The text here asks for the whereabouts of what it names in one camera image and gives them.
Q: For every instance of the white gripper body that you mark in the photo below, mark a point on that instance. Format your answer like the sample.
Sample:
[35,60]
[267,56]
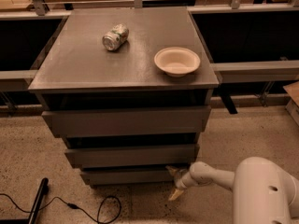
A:
[179,179]

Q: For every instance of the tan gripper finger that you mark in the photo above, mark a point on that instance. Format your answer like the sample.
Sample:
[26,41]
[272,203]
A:
[173,171]
[175,193]

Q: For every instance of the grey bottom drawer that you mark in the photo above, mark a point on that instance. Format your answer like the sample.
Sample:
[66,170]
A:
[127,176]

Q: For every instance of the grey drawer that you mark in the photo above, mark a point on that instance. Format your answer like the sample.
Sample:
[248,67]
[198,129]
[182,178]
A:
[117,122]
[104,157]
[127,176]

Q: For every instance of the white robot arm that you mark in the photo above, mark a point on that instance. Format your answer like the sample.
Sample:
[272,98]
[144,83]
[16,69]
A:
[263,193]

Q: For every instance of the grey middle drawer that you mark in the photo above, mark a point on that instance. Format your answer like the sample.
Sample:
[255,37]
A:
[104,157]

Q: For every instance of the grey top drawer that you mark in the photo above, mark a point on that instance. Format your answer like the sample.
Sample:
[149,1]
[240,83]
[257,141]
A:
[117,122]

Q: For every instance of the grey drawer cabinet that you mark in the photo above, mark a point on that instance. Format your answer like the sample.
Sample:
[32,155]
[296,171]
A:
[81,74]

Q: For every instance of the white paper bowl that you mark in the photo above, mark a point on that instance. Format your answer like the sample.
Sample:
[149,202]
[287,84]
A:
[176,61]

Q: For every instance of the cardboard box at right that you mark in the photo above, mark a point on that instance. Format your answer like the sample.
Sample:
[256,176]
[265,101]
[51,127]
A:
[293,105]

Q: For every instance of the crushed soda can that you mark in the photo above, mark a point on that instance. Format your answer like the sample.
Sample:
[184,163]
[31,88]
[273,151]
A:
[115,37]

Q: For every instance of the grey metal railing frame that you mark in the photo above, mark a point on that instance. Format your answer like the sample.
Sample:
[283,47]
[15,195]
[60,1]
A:
[256,42]

